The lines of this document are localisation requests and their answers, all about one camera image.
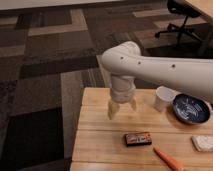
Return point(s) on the wooden desk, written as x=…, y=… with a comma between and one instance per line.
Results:
x=205, y=7

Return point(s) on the dark blue patterned bowl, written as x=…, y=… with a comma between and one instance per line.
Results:
x=190, y=110

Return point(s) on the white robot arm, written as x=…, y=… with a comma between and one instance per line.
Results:
x=125, y=63

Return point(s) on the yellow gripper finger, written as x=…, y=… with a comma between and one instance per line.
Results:
x=113, y=108
x=133, y=104

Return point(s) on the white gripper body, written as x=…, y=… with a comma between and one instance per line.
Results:
x=122, y=88

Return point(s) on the dark rectangular snack packet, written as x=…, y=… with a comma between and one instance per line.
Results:
x=137, y=138

